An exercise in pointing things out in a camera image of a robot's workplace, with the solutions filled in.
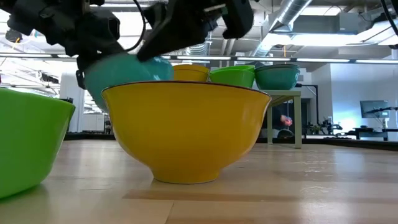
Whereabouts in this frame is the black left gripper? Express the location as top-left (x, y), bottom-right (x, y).
top-left (40, 11), bottom-right (126, 91)

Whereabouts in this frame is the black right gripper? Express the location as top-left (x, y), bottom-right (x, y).
top-left (136, 0), bottom-right (254, 62)

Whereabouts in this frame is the teal bowl with patterned inside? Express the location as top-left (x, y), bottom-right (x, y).
top-left (83, 52), bottom-right (175, 113)
top-left (254, 67), bottom-right (301, 91)
top-left (254, 63), bottom-right (301, 72)

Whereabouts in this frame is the yellow bowl with floral inside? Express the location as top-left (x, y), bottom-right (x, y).
top-left (172, 63), bottom-right (210, 75)
top-left (101, 80), bottom-right (272, 185)
top-left (173, 71), bottom-right (210, 83)

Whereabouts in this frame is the green plastic bowl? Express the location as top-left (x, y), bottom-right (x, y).
top-left (0, 88), bottom-right (76, 200)
top-left (209, 64), bottom-right (256, 73)
top-left (210, 68), bottom-right (256, 89)

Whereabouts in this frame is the ceiling light strip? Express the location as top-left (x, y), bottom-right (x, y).
top-left (176, 55), bottom-right (231, 61)
top-left (296, 58), bottom-right (351, 63)
top-left (355, 58), bottom-right (398, 64)
top-left (236, 57), bottom-right (292, 62)

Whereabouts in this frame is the person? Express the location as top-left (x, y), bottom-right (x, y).
top-left (262, 105), bottom-right (295, 139)

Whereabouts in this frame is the pale green perforated metal shelf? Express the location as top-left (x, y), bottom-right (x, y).
top-left (260, 89), bottom-right (303, 150)

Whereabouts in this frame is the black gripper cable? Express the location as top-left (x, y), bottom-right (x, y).
top-left (125, 0), bottom-right (147, 53)

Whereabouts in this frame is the black aluminium table frame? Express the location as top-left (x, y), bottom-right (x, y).
top-left (63, 131), bottom-right (398, 152)

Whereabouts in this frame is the silver ceiling duct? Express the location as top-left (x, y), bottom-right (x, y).
top-left (251, 0), bottom-right (313, 57)

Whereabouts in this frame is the black curved cable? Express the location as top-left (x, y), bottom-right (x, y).
top-left (379, 0), bottom-right (398, 37)

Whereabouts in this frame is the dark wall monitor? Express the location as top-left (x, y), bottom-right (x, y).
top-left (359, 100), bottom-right (390, 119)

